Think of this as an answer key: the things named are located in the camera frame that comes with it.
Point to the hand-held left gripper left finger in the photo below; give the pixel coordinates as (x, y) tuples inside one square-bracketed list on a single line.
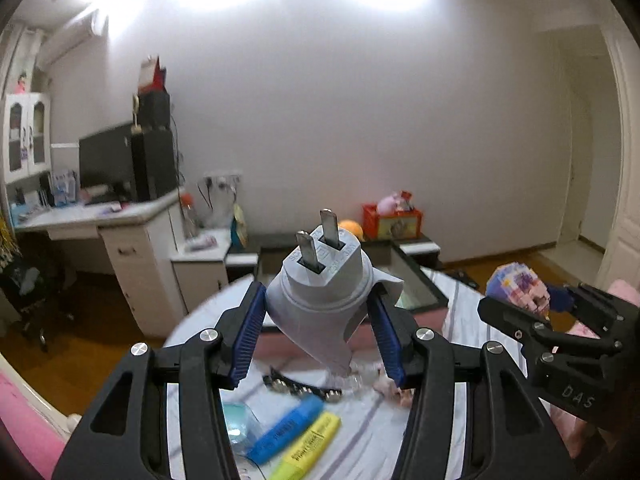
[(250, 332)]

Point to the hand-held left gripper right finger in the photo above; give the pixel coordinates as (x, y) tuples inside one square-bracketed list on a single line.
[(387, 337)]

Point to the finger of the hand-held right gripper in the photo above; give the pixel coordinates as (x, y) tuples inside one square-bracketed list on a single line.
[(505, 317), (562, 299)]

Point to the pastel brick figure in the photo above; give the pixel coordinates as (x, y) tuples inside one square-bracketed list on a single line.
[(517, 285)]

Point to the pink storage box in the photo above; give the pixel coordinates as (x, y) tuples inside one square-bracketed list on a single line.
[(425, 310)]

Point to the white plug adapter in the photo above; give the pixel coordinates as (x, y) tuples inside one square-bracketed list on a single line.
[(325, 300)]

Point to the yellow highlighter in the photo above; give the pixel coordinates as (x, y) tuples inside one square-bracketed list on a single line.
[(305, 447)]

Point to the pink cloth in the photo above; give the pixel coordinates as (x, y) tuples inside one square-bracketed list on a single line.
[(590, 440)]

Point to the pink brick figure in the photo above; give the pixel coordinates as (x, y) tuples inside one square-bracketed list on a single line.
[(395, 392)]

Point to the black pearl hair clip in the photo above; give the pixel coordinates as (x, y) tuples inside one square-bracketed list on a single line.
[(300, 387)]

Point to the white bedside cabinet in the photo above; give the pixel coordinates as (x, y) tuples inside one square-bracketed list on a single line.
[(200, 270)]

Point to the teal round container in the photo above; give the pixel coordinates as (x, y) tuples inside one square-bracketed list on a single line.
[(237, 422)]

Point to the striped white tablecloth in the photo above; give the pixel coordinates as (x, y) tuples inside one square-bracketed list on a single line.
[(360, 435)]

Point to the blue highlighter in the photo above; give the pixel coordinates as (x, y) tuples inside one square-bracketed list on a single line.
[(285, 430)]

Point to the colourful snack bag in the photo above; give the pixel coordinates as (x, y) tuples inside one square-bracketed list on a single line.
[(240, 227)]

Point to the orange plush octopus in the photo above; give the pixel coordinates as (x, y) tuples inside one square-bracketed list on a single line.
[(352, 228)]

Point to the red toy crate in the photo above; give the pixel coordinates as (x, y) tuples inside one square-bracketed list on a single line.
[(392, 222)]

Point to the clear bottle red cap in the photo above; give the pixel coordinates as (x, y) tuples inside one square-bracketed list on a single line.
[(189, 217)]

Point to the white desk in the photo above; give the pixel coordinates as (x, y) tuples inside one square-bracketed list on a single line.
[(140, 260)]

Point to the pink plush toy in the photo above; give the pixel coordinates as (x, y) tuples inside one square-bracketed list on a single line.
[(392, 201)]

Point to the black computer tower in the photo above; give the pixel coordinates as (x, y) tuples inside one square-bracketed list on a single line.
[(155, 165)]

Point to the black office chair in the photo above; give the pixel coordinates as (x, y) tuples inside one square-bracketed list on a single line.
[(30, 285)]

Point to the black computer monitor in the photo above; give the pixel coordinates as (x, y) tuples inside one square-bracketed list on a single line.
[(105, 157)]

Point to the blue and white box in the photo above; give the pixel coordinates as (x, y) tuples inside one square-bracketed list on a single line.
[(65, 187)]

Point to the black speaker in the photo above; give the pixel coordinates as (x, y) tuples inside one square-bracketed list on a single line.
[(154, 110)]

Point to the pink bed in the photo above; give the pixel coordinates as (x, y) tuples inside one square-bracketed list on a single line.
[(20, 420)]

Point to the cream desk fan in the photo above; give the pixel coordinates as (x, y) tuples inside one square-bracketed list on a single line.
[(135, 110)]

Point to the red and white box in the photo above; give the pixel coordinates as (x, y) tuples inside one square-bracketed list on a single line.
[(152, 75)]

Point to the white glass-door cabinet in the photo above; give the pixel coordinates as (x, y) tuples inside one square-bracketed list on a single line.
[(25, 135)]

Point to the pink doll figurine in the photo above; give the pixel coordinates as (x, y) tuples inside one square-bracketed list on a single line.
[(21, 84)]

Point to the white air conditioner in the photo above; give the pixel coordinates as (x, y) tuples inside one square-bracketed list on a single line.
[(99, 24)]

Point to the beige curtain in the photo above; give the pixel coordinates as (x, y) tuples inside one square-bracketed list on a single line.
[(15, 55)]

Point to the white wall socket strip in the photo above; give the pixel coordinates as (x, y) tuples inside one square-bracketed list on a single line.
[(222, 179)]

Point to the white door frame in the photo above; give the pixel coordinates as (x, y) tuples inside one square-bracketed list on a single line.
[(625, 135)]

